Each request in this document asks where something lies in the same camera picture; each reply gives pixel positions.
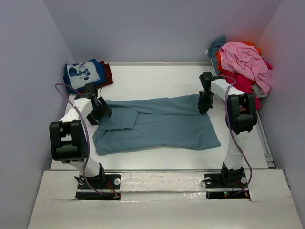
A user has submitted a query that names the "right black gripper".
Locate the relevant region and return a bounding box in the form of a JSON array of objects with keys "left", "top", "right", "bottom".
[{"left": 198, "top": 91, "right": 215, "bottom": 114}]

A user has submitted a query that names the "grey-blue t shirt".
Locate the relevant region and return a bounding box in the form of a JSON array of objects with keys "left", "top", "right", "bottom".
[{"left": 93, "top": 94, "right": 221, "bottom": 155}]

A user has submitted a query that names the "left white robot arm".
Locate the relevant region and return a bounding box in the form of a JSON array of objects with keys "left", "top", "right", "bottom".
[{"left": 49, "top": 83, "right": 112, "bottom": 191}]

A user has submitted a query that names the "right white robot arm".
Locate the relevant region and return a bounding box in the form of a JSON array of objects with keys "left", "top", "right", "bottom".
[{"left": 198, "top": 72, "right": 257, "bottom": 189}]

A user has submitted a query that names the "folded blue mickey t shirt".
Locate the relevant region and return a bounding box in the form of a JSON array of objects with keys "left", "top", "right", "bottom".
[{"left": 63, "top": 59, "right": 105, "bottom": 92}]

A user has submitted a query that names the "folded dark red t shirt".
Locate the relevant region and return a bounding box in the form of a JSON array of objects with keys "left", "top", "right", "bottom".
[{"left": 78, "top": 61, "right": 113, "bottom": 93}]

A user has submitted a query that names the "magenta t shirt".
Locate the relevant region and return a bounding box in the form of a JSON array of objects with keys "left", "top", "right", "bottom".
[{"left": 221, "top": 70, "right": 261, "bottom": 110}]

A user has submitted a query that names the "teal t shirt in pile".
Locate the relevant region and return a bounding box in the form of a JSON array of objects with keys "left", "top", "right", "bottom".
[{"left": 207, "top": 35, "right": 226, "bottom": 73}]

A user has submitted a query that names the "grey white t shirt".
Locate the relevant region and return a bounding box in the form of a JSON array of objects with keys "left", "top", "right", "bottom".
[{"left": 251, "top": 84, "right": 269, "bottom": 98}]

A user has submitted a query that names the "pink t shirt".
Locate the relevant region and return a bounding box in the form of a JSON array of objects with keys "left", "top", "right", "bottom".
[{"left": 219, "top": 42, "right": 272, "bottom": 94}]

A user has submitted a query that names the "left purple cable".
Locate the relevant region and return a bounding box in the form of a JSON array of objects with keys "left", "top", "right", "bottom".
[{"left": 54, "top": 83, "right": 120, "bottom": 198}]

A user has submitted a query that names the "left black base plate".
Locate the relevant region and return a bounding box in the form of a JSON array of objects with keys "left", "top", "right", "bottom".
[{"left": 74, "top": 173, "right": 121, "bottom": 201}]

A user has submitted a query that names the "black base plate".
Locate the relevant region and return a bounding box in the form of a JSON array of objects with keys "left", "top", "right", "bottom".
[
  {"left": 74, "top": 173, "right": 121, "bottom": 201},
  {"left": 200, "top": 173, "right": 250, "bottom": 200}
]

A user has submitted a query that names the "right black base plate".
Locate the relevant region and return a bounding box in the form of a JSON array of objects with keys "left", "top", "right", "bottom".
[{"left": 200, "top": 173, "right": 250, "bottom": 200}]

